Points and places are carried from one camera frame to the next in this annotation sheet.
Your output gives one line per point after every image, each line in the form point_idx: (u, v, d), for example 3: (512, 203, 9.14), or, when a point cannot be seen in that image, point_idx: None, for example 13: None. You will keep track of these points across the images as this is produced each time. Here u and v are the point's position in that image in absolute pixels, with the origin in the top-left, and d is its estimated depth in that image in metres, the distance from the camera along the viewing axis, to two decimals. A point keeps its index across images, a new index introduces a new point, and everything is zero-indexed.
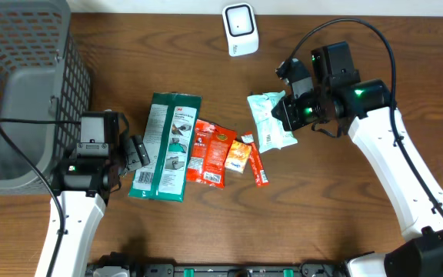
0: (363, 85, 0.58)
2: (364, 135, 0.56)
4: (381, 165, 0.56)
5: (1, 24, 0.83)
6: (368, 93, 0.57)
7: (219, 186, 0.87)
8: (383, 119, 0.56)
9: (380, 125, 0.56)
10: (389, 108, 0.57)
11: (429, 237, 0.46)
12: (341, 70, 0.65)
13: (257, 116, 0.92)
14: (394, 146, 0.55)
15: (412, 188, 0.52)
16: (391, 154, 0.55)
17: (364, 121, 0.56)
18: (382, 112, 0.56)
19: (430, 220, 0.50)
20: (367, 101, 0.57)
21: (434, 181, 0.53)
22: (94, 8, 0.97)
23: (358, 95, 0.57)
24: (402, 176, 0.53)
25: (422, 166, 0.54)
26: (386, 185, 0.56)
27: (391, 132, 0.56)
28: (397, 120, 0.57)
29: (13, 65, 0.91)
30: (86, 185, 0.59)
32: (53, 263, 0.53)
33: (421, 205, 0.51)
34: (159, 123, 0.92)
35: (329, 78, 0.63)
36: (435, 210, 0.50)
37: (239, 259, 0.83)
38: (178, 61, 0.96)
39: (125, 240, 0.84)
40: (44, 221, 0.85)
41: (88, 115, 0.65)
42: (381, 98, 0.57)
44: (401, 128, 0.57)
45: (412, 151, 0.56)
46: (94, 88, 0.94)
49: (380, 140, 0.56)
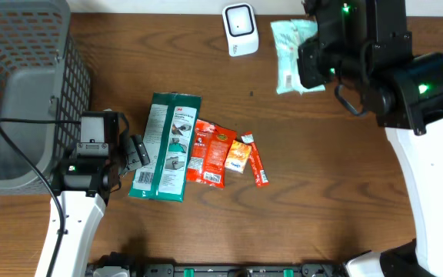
0: (428, 76, 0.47)
2: (415, 156, 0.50)
4: (424, 191, 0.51)
5: (1, 24, 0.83)
6: (431, 89, 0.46)
7: (219, 186, 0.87)
8: (441, 141, 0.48)
9: (438, 148, 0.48)
10: None
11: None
12: (389, 38, 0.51)
13: (281, 51, 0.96)
14: None
15: None
16: (441, 185, 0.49)
17: (421, 139, 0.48)
18: None
19: None
20: (430, 95, 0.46)
21: None
22: (94, 8, 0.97)
23: (419, 92, 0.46)
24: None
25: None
26: (419, 211, 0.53)
27: None
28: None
29: (13, 65, 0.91)
30: (86, 185, 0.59)
32: (53, 264, 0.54)
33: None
34: (159, 123, 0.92)
35: (372, 47, 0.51)
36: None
37: (239, 259, 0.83)
38: (178, 61, 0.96)
39: (126, 240, 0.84)
40: (45, 221, 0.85)
41: (88, 115, 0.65)
42: None
44: None
45: None
46: (94, 88, 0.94)
49: (431, 167, 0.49)
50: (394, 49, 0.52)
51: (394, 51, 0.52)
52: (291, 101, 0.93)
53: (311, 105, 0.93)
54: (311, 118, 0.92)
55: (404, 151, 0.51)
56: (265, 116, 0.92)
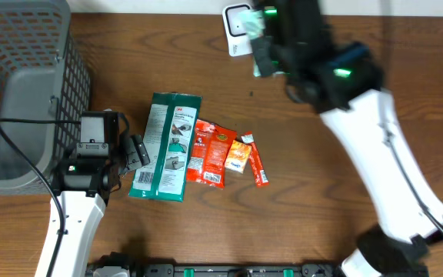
0: (344, 57, 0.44)
2: (350, 132, 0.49)
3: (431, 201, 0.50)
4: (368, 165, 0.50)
5: (1, 24, 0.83)
6: (351, 72, 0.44)
7: (219, 186, 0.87)
8: (372, 111, 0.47)
9: (366, 121, 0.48)
10: (374, 95, 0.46)
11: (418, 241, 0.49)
12: (313, 28, 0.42)
13: (252, 38, 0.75)
14: (381, 144, 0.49)
15: (401, 193, 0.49)
16: (377, 152, 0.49)
17: (348, 115, 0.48)
18: (371, 101, 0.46)
19: (414, 222, 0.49)
20: (349, 75, 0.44)
21: (419, 179, 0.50)
22: (94, 7, 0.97)
23: (341, 78, 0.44)
24: (388, 178, 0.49)
25: (408, 163, 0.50)
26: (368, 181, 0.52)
27: (380, 128, 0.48)
28: (387, 107, 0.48)
29: (13, 65, 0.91)
30: (85, 185, 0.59)
32: (53, 264, 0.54)
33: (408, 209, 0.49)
34: (159, 123, 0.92)
35: (298, 45, 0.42)
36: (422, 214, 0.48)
37: (239, 259, 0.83)
38: (178, 61, 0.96)
39: (125, 240, 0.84)
40: (44, 221, 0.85)
41: (88, 115, 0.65)
42: (366, 70, 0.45)
44: (391, 120, 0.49)
45: (401, 145, 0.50)
46: (94, 88, 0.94)
49: (365, 138, 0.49)
50: (320, 38, 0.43)
51: (320, 39, 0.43)
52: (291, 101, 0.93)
53: None
54: (311, 118, 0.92)
55: (338, 128, 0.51)
56: (265, 116, 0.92)
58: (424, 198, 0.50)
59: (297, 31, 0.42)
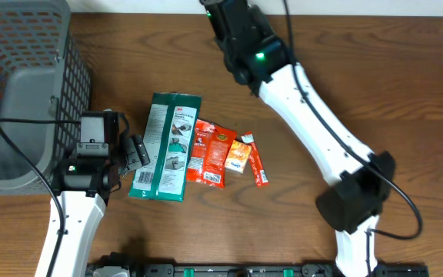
0: (264, 45, 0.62)
2: (276, 98, 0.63)
3: (354, 141, 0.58)
4: (295, 122, 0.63)
5: (1, 24, 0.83)
6: (268, 55, 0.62)
7: (219, 186, 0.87)
8: (287, 78, 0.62)
9: (285, 86, 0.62)
10: (291, 68, 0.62)
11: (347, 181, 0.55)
12: (241, 29, 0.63)
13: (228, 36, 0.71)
14: (301, 103, 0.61)
15: (324, 140, 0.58)
16: (299, 110, 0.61)
17: (272, 84, 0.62)
18: (285, 71, 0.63)
19: (343, 162, 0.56)
20: (268, 58, 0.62)
21: (341, 128, 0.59)
22: (94, 7, 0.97)
23: (260, 60, 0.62)
24: (314, 129, 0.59)
25: (330, 115, 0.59)
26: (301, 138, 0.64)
27: (297, 90, 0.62)
28: (301, 75, 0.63)
29: (13, 65, 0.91)
30: (85, 185, 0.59)
32: (53, 264, 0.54)
33: (334, 152, 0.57)
34: (159, 123, 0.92)
35: (230, 41, 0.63)
36: (347, 154, 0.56)
37: (239, 259, 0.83)
38: (178, 61, 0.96)
39: (125, 240, 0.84)
40: (44, 221, 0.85)
41: (88, 115, 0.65)
42: (282, 54, 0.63)
44: (304, 83, 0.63)
45: (319, 103, 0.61)
46: (94, 88, 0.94)
49: (288, 100, 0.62)
50: (247, 36, 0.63)
51: (247, 37, 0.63)
52: None
53: None
54: None
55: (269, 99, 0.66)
56: (265, 116, 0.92)
58: (347, 141, 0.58)
59: (227, 30, 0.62)
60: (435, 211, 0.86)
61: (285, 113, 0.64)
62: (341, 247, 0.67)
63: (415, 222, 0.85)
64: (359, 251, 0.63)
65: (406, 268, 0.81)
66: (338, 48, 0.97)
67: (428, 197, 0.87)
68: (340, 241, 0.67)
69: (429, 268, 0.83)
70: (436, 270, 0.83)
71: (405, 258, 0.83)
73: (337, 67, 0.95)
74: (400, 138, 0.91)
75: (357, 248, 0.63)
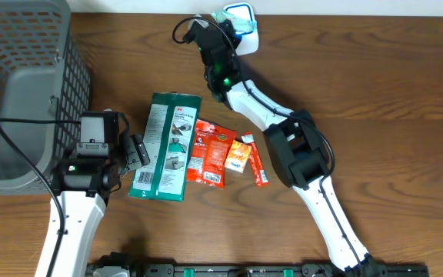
0: (231, 73, 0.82)
2: (233, 98, 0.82)
3: (280, 106, 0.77)
4: (248, 111, 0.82)
5: (1, 23, 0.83)
6: (233, 81, 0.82)
7: (219, 186, 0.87)
8: (239, 85, 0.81)
9: (237, 88, 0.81)
10: (241, 78, 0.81)
11: (273, 128, 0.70)
12: (222, 64, 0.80)
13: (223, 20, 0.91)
14: (248, 96, 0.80)
15: (261, 111, 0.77)
16: (247, 101, 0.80)
17: (232, 92, 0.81)
18: (239, 85, 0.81)
19: (274, 120, 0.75)
20: (235, 83, 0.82)
21: (274, 103, 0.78)
22: (93, 7, 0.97)
23: (227, 83, 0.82)
24: (255, 108, 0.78)
25: (265, 98, 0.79)
26: (254, 121, 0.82)
27: (244, 91, 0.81)
28: (248, 82, 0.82)
29: (13, 65, 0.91)
30: (85, 184, 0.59)
32: (53, 263, 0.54)
33: (269, 117, 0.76)
34: (159, 123, 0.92)
35: (212, 71, 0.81)
36: (274, 114, 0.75)
37: (239, 259, 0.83)
38: (178, 61, 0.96)
39: (125, 240, 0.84)
40: (44, 221, 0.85)
41: (88, 115, 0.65)
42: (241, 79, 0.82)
44: (252, 85, 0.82)
45: (261, 95, 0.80)
46: (94, 88, 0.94)
49: (239, 97, 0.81)
50: (224, 68, 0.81)
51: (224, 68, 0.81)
52: (291, 101, 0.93)
53: (311, 105, 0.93)
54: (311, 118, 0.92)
55: (228, 103, 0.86)
56: None
58: (275, 107, 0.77)
59: (212, 63, 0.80)
60: (434, 211, 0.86)
61: (241, 108, 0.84)
62: (322, 231, 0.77)
63: (415, 223, 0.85)
64: (328, 216, 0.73)
65: (406, 268, 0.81)
66: (338, 48, 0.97)
67: (428, 197, 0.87)
68: (319, 227, 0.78)
69: (429, 268, 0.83)
70: (436, 270, 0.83)
71: (405, 258, 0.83)
73: (337, 67, 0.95)
74: (399, 138, 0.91)
75: (328, 217, 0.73)
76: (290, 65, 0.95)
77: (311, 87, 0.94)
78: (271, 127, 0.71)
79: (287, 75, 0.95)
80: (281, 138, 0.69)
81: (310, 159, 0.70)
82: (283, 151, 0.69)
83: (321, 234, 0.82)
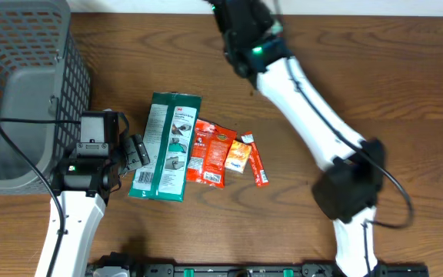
0: (260, 39, 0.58)
2: (272, 89, 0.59)
3: (346, 127, 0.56)
4: (291, 111, 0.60)
5: (1, 23, 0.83)
6: (264, 50, 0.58)
7: (219, 186, 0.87)
8: (281, 71, 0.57)
9: (281, 78, 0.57)
10: (285, 59, 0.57)
11: (338, 166, 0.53)
12: (242, 24, 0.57)
13: None
14: (294, 93, 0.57)
15: (317, 128, 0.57)
16: (293, 101, 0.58)
17: (268, 75, 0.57)
18: (278, 64, 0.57)
19: (334, 148, 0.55)
20: (268, 55, 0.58)
21: (334, 115, 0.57)
22: (94, 7, 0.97)
23: (255, 52, 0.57)
24: (306, 118, 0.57)
25: (322, 104, 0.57)
26: (298, 128, 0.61)
27: (290, 81, 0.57)
28: (294, 67, 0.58)
29: (13, 65, 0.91)
30: (85, 184, 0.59)
32: (53, 264, 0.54)
33: (327, 138, 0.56)
34: (159, 123, 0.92)
35: (231, 35, 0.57)
36: (338, 140, 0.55)
37: (239, 259, 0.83)
38: (178, 61, 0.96)
39: (125, 240, 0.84)
40: (44, 221, 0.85)
41: (88, 115, 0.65)
42: (278, 50, 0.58)
44: (299, 74, 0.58)
45: (312, 93, 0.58)
46: (94, 88, 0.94)
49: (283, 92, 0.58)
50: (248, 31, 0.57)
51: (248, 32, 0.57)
52: None
53: None
54: None
55: (266, 94, 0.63)
56: (265, 116, 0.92)
58: (340, 128, 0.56)
59: (228, 23, 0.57)
60: (434, 211, 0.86)
61: (281, 105, 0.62)
62: (339, 236, 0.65)
63: (416, 223, 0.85)
64: (355, 237, 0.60)
65: (406, 268, 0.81)
66: (338, 48, 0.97)
67: (428, 197, 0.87)
68: (338, 231, 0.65)
69: (429, 268, 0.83)
70: (435, 270, 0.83)
71: (404, 258, 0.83)
73: (337, 67, 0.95)
74: (399, 138, 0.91)
75: (354, 236, 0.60)
76: None
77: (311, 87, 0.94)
78: (336, 165, 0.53)
79: None
80: (348, 181, 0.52)
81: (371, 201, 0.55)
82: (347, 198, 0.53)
83: (336, 236, 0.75)
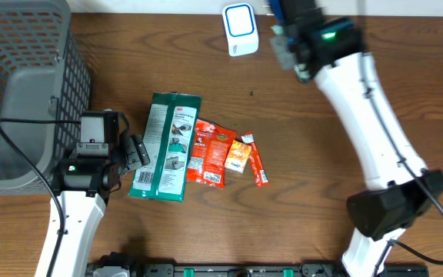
0: (333, 24, 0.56)
2: (338, 89, 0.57)
3: (410, 151, 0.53)
4: (353, 118, 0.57)
5: (1, 24, 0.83)
6: (336, 34, 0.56)
7: (219, 186, 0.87)
8: (354, 68, 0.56)
9: (351, 78, 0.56)
10: (361, 55, 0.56)
11: (394, 192, 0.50)
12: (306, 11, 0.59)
13: None
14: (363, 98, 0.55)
15: (377, 144, 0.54)
16: (359, 106, 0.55)
17: (336, 71, 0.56)
18: (352, 60, 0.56)
19: (392, 170, 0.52)
20: (338, 41, 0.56)
21: (401, 135, 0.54)
22: (93, 7, 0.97)
23: (326, 38, 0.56)
24: (370, 129, 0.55)
25: (391, 117, 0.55)
26: (357, 138, 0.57)
27: (361, 83, 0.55)
28: (368, 69, 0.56)
29: (13, 65, 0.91)
30: (85, 185, 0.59)
32: (53, 264, 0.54)
33: (387, 158, 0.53)
34: (159, 123, 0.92)
35: (295, 21, 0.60)
36: (399, 164, 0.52)
37: (239, 259, 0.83)
38: (178, 61, 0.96)
39: (125, 240, 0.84)
40: (44, 221, 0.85)
41: (88, 115, 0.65)
42: (351, 38, 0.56)
44: (372, 78, 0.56)
45: (382, 103, 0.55)
46: (94, 88, 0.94)
49: (349, 93, 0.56)
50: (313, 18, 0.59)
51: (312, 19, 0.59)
52: (291, 101, 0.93)
53: (311, 105, 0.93)
54: (311, 118, 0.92)
55: (328, 93, 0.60)
56: (265, 116, 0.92)
58: (402, 149, 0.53)
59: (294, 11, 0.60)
60: (434, 211, 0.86)
61: (343, 108, 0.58)
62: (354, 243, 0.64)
63: (416, 223, 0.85)
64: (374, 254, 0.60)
65: (406, 268, 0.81)
66: None
67: None
68: (354, 238, 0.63)
69: (429, 268, 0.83)
70: (435, 270, 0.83)
71: (405, 258, 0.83)
73: None
74: None
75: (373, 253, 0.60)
76: None
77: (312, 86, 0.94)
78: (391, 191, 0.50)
79: (287, 75, 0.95)
80: (399, 210, 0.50)
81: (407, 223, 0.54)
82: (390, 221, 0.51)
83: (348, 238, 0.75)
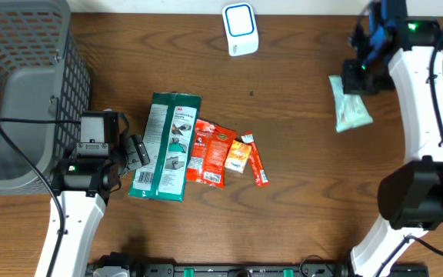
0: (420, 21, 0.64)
2: (404, 68, 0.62)
3: None
4: (408, 97, 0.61)
5: (1, 23, 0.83)
6: (419, 30, 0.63)
7: (219, 186, 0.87)
8: (424, 55, 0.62)
9: (420, 62, 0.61)
10: (434, 49, 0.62)
11: (429, 165, 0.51)
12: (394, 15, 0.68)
13: None
14: (425, 82, 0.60)
15: (424, 122, 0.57)
16: (421, 86, 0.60)
17: (408, 55, 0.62)
18: (425, 50, 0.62)
19: (433, 148, 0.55)
20: (418, 35, 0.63)
21: None
22: (94, 8, 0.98)
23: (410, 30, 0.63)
24: (423, 108, 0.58)
25: None
26: (408, 118, 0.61)
27: (428, 69, 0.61)
28: (438, 61, 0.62)
29: (13, 65, 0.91)
30: (85, 185, 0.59)
32: (53, 264, 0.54)
33: (431, 136, 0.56)
34: (159, 123, 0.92)
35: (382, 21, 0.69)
36: (441, 144, 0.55)
37: (239, 259, 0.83)
38: (178, 61, 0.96)
39: (125, 240, 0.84)
40: (44, 221, 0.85)
41: (88, 115, 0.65)
42: (431, 37, 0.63)
44: (438, 70, 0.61)
45: (441, 91, 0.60)
46: (94, 88, 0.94)
49: (415, 74, 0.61)
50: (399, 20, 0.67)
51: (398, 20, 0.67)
52: (291, 101, 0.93)
53: (311, 105, 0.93)
54: (311, 118, 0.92)
55: (394, 76, 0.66)
56: (265, 116, 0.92)
58: None
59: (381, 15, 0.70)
60: None
61: (404, 88, 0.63)
62: (368, 238, 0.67)
63: None
64: (384, 251, 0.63)
65: (406, 268, 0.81)
66: (338, 48, 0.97)
67: None
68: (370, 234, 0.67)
69: (429, 268, 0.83)
70: (435, 270, 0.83)
71: (404, 258, 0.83)
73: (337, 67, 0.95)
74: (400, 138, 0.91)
75: (382, 250, 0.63)
76: (290, 65, 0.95)
77: (312, 86, 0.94)
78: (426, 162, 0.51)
79: (288, 75, 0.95)
80: (428, 185, 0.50)
81: (431, 214, 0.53)
82: (417, 196, 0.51)
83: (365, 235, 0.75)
